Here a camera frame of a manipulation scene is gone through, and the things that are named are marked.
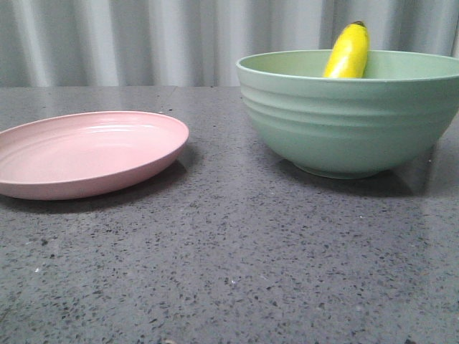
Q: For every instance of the yellow banana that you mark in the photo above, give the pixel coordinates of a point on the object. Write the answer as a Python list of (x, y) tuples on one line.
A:
[(349, 54)]

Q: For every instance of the green ribbed bowl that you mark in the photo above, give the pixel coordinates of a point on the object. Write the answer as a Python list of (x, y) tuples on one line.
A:
[(349, 128)]

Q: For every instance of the pink plate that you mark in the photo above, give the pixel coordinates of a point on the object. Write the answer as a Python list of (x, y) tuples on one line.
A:
[(87, 154)]

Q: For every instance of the white curtain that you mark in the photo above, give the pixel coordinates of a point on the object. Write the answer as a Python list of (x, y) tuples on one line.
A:
[(196, 43)]

